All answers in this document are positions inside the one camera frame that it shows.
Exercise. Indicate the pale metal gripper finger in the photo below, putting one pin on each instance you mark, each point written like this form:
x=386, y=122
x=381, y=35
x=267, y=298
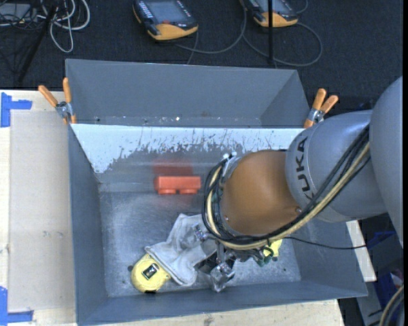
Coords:
x=200, y=232
x=221, y=275

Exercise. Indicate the white cloth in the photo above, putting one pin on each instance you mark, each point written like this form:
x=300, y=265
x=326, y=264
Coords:
x=182, y=250

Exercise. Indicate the orange toy brick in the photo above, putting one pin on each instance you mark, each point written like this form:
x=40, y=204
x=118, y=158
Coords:
x=177, y=183

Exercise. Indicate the yellow tape measure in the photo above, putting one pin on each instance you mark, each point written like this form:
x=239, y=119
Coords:
x=146, y=275

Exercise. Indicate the grey metal bin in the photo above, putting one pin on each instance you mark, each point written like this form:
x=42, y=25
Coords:
x=129, y=216

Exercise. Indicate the pale wood flat board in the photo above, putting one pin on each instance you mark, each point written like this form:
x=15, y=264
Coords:
x=37, y=199

